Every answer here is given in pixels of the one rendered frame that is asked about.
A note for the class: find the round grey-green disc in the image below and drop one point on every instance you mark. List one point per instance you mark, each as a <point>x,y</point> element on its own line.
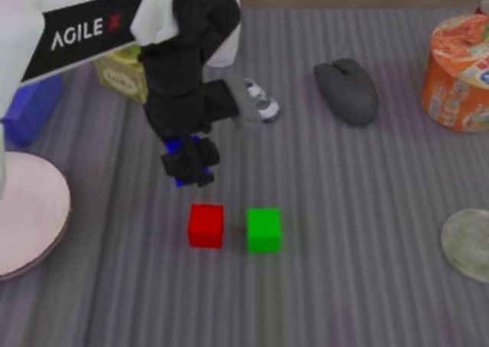
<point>468,244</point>

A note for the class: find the grey striped table mat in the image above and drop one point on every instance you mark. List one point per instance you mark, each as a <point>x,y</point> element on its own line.
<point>267,209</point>

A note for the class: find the pink plate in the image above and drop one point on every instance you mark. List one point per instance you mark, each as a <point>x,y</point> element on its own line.
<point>26,217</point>

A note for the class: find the orange instant noodle cup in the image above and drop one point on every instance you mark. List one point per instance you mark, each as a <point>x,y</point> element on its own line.
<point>458,75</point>

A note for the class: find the green cube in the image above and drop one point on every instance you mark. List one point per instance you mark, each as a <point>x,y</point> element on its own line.
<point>263,230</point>

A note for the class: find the small clear bottle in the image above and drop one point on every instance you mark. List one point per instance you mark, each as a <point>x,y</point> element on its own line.
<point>263,101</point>

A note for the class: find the black computer mouse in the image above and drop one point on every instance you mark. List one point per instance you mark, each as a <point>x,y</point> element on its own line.
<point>347,91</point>

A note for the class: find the blue box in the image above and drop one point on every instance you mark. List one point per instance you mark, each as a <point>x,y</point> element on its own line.
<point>32,106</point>

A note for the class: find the yellow-green box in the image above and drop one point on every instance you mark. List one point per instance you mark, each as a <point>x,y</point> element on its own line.
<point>122,73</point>

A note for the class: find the red cube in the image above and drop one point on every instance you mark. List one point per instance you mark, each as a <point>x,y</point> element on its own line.
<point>205,225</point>

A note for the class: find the blue cube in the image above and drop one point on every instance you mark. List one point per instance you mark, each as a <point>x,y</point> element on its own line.
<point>183,152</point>

